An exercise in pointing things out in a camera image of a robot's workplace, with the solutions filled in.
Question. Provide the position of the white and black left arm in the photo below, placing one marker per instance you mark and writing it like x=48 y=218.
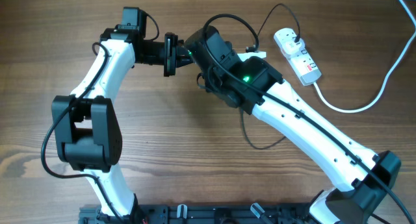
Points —
x=85 y=126

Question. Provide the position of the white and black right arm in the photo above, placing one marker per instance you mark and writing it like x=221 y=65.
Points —
x=360 y=177

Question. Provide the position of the white power strip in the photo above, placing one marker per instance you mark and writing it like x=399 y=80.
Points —
x=303 y=65

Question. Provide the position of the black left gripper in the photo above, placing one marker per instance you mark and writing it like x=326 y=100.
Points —
x=175 y=56

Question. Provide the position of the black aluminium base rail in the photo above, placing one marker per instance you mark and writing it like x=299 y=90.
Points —
x=183 y=214

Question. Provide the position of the white USB charger plug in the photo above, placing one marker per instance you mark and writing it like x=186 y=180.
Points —
x=291 y=48

